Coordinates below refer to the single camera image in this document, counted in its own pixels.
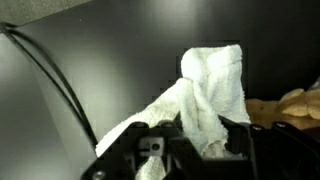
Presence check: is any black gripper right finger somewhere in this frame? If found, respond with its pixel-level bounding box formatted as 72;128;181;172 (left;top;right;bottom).
218;116;320;180

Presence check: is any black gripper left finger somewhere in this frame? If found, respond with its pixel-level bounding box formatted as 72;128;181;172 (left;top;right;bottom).
80;121;200;180

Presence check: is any brown toy moose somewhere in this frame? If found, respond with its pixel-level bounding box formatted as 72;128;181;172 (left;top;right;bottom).
245;88;320;130

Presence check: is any white towel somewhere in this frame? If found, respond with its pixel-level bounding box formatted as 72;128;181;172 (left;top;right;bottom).
94;44;252;180

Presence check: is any black cable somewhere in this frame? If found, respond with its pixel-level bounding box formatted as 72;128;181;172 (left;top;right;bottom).
0;21;99;152

